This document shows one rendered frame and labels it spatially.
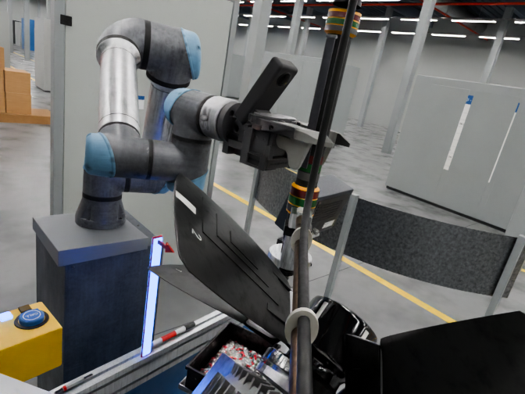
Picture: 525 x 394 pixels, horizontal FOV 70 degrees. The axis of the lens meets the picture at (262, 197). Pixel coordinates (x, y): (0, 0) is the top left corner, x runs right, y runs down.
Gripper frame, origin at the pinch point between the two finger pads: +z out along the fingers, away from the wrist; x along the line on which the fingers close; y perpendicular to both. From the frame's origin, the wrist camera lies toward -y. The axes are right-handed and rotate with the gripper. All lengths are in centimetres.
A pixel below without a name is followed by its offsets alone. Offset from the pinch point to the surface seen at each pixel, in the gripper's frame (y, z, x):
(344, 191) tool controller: 28, -32, -76
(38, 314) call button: 42, -39, 24
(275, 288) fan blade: 20.2, 1.4, 9.1
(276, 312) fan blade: 21.4, 3.9, 11.6
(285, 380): 31.7, 6.4, 9.5
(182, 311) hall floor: 150, -134, -97
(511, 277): 81, 23, -215
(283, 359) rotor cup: 30.5, 4.5, 8.0
